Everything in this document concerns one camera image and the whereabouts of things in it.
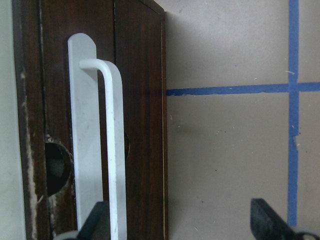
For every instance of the cream plastic tray lid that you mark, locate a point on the cream plastic tray lid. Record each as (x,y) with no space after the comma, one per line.
(12,212)

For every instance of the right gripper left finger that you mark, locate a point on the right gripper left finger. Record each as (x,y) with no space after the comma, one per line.
(97,224)

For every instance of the dark wooden drawer cabinet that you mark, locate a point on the dark wooden drawer cabinet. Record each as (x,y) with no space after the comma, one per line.
(129,33)

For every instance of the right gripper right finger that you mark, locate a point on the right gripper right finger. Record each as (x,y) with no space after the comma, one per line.
(266,224)

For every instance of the white drawer handle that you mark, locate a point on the white drawer handle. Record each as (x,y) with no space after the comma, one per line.
(84,68)

